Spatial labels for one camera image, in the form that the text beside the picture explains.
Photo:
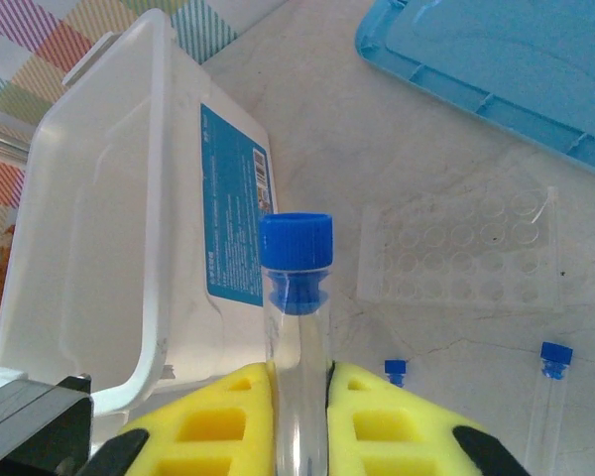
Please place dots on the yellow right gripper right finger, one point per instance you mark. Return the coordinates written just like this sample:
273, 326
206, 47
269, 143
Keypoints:
401, 436

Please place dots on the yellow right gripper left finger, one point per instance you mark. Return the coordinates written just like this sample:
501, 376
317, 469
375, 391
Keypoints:
213, 431

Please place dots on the clear test tube blue cap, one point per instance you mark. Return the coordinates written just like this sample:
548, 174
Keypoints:
302, 342
395, 368
555, 354

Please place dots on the white plastic storage bin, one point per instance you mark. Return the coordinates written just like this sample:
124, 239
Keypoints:
104, 223

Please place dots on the blue plastic bin lid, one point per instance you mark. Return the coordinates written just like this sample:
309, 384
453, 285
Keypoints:
501, 59

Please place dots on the aluminium frame post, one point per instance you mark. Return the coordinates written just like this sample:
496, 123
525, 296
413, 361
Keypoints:
2, 144

